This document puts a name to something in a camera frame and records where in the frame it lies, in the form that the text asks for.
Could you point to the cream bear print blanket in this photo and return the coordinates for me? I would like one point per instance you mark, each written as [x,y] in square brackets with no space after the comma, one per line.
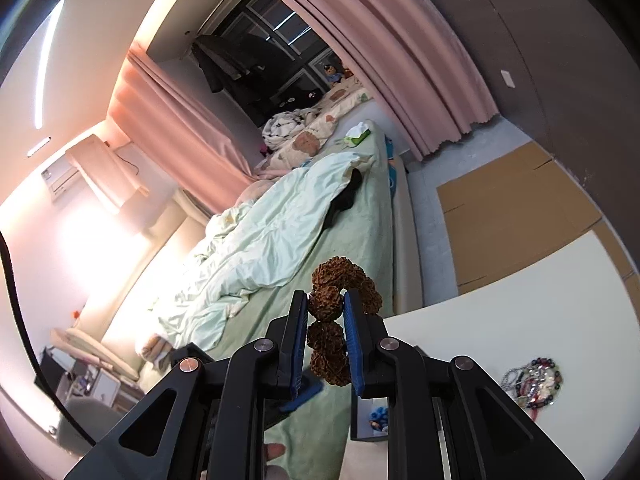
[305,142]

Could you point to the wide pink curtain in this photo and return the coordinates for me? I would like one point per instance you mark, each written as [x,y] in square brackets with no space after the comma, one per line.
[400,60]

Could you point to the white black patterned blanket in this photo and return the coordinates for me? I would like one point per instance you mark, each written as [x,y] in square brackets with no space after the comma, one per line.
[282,127]

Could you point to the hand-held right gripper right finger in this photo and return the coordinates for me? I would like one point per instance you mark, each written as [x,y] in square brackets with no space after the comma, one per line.
[354,350]

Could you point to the white air conditioner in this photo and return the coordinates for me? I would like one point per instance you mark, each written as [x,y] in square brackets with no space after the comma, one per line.
[62,180]

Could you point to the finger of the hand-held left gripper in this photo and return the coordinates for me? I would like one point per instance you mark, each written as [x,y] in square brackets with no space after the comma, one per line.
[302,396]

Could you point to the small white light bar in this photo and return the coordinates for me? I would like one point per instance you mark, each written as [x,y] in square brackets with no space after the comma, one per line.
[41,145]

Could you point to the dark brown wardrobe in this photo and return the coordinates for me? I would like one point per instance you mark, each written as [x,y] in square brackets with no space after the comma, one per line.
[550,60]

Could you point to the brown cardboard sheet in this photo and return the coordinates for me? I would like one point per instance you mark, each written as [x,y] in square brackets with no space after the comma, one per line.
[510,210]

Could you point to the cream cloth cover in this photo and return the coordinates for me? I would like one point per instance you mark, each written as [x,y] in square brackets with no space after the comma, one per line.
[115,180]

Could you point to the beige headboard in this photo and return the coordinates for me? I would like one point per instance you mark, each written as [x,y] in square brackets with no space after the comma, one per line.
[130,285]

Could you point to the light green quilt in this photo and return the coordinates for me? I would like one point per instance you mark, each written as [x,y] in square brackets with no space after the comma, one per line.
[270,240]

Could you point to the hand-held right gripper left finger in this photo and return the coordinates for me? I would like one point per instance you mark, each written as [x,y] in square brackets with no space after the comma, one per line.
[300,345]

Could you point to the white wall switch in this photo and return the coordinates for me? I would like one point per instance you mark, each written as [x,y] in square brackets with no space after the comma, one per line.
[508,78]

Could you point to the dark window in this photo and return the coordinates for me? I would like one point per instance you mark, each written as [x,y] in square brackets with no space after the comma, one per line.
[280,45]

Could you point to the black jewelry box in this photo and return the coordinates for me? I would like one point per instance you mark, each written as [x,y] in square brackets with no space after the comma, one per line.
[357,422]

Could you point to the printed pillow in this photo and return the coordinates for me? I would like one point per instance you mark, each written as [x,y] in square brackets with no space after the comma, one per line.
[157,347]

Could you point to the black plush toy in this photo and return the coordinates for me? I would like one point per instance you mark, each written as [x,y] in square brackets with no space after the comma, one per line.
[300,97]

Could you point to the bed with green sheet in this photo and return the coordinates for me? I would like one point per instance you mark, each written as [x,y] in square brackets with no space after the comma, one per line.
[360,240]

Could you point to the teddy bear in blue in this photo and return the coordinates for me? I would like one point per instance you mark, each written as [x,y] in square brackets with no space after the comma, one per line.
[332,76]

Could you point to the green tissue pack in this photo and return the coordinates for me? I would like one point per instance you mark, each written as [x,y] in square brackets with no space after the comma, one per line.
[357,135]

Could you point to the gathered pink curtain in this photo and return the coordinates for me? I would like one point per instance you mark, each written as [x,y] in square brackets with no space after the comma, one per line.
[175,125]

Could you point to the hanging dark clothes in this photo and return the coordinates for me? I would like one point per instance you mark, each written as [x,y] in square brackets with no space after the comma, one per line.
[220,60]

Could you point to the beige cushion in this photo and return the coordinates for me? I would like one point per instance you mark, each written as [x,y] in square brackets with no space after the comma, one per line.
[90,350]

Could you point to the blue printed cloth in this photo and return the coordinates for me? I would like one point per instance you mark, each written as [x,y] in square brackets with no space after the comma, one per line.
[392,172]

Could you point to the black garment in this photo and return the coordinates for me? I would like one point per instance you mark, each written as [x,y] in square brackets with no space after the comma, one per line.
[345,200]

